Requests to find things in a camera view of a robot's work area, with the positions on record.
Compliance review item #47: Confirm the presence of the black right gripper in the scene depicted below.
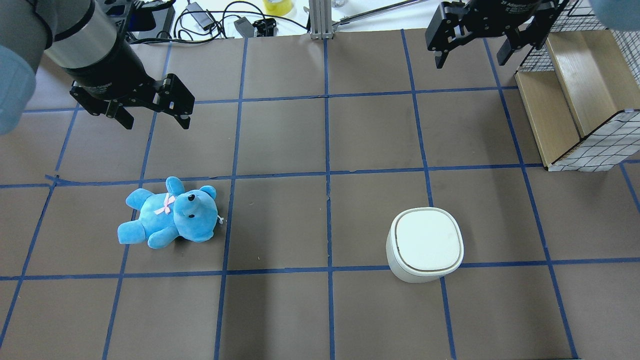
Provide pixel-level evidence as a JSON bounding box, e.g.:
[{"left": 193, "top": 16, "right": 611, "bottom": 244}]
[{"left": 425, "top": 0, "right": 569, "bottom": 69}]

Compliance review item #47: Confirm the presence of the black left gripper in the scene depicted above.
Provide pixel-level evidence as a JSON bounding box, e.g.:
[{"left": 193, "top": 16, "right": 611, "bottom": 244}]
[{"left": 70, "top": 73, "right": 195, "bottom": 130}]

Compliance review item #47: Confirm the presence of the white trash can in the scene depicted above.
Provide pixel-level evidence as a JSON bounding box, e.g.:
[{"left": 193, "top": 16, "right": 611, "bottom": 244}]
[{"left": 385, "top": 207, "right": 465, "bottom": 284}]

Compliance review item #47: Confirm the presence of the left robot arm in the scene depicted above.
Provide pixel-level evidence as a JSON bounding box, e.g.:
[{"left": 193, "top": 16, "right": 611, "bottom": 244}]
[{"left": 1, "top": 0, "right": 195, "bottom": 135}]

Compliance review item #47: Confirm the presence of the black power adapter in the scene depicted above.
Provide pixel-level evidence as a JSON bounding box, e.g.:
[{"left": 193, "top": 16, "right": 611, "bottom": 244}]
[{"left": 185, "top": 2, "right": 215, "bottom": 31}]

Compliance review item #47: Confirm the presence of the blue teddy bear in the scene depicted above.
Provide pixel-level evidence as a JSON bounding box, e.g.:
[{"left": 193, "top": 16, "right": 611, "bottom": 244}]
[{"left": 117, "top": 177, "right": 225, "bottom": 249}]

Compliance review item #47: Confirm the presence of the yellow tape roll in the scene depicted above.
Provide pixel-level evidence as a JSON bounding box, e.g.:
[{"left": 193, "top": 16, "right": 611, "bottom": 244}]
[{"left": 263, "top": 0, "right": 294, "bottom": 17}]

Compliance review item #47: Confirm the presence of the wooden wire-mesh shelf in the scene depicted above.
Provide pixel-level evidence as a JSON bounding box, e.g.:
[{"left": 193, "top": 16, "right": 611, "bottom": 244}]
[{"left": 514, "top": 0, "right": 640, "bottom": 173}]

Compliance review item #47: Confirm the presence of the black cable clamp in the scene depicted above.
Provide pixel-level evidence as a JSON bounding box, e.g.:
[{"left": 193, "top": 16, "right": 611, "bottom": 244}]
[{"left": 251, "top": 18, "right": 277, "bottom": 38}]

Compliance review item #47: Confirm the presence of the aluminium frame post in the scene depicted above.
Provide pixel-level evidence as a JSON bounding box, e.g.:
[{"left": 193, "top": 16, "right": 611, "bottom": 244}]
[{"left": 308, "top": 0, "right": 335, "bottom": 40}]

